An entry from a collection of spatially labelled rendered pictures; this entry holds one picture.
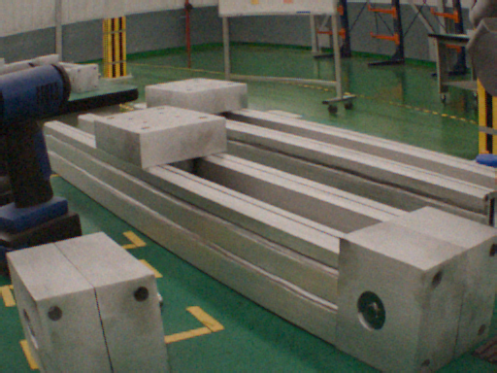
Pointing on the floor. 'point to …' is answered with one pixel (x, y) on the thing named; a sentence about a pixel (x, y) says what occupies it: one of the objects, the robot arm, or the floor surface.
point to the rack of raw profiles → (399, 36)
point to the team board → (285, 14)
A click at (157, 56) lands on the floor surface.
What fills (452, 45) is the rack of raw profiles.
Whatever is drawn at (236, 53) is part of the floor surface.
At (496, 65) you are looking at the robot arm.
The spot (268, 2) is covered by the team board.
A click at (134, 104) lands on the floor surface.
